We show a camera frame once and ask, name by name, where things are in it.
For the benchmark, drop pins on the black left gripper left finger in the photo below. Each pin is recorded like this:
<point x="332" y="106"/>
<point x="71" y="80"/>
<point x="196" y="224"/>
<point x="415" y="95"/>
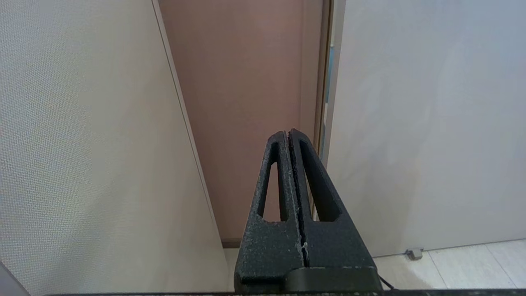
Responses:
<point x="267" y="246"/>

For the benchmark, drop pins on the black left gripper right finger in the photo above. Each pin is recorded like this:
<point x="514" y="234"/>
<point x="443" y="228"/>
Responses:
<point x="333" y="242"/>

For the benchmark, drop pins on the small metal floor door stop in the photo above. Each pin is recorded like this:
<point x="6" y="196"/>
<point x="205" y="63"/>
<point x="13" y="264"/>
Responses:
<point x="414" y="253"/>

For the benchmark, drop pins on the white room door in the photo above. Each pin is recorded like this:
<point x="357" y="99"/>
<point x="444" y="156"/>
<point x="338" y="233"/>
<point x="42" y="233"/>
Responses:
<point x="431" y="123"/>

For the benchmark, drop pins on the dark baseboard strip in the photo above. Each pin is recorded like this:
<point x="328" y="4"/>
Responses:
<point x="232" y="243"/>

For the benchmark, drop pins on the beige cabinet panel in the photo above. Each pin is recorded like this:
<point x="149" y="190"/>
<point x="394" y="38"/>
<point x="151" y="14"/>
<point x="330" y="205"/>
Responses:
<point x="82" y="164"/>

